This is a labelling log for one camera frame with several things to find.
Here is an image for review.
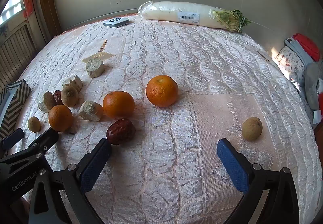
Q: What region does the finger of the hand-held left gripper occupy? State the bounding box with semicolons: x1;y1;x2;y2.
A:
0;128;25;151
25;128;60;157

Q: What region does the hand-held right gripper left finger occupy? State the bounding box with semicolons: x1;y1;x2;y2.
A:
28;138;113;224

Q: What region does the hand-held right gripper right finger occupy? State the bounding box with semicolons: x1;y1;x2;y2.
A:
216;138;301;224

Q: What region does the tan longan fruit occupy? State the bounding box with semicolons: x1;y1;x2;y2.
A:
241;117;263;142
27;116;41;133
61;85;79;107

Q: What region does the small orange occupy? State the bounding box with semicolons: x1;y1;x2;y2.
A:
48;104;73;132

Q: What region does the chevron patterned shallow box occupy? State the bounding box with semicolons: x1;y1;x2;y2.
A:
0;79;32;140

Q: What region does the large red date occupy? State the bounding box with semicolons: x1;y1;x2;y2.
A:
106;118;136;145

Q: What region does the small red date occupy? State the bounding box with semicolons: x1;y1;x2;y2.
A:
52;90;63;105

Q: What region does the jagged pale sugarcane chunk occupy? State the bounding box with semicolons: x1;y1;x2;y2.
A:
62;75;84;93

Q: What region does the medium orange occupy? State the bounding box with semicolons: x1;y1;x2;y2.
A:
103;91;135;119

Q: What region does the round pale sugarcane chunk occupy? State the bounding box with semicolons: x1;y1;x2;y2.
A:
85;58;105;79

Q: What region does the large orange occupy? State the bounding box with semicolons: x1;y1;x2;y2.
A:
146;75;179;108

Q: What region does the gold fan tag with tassel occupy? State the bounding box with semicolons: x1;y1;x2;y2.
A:
82;39;116;66

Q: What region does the grey plush cloth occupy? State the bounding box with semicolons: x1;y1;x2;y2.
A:
304;61;323;111

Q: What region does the grey-blue garment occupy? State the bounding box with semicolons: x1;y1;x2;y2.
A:
284;38;315;67

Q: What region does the bright lattice window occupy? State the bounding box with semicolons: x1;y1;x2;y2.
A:
0;0;26;25

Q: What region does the white flat square device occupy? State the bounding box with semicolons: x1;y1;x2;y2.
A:
103;18;130;28

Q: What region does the red cloth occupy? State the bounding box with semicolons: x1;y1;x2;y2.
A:
293;33;321;62

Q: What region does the plastic wrapped white radish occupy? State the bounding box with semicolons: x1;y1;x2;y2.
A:
138;1;251;33

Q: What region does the wooden slatted wall panel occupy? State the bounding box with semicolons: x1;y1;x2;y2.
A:
0;20;38;88

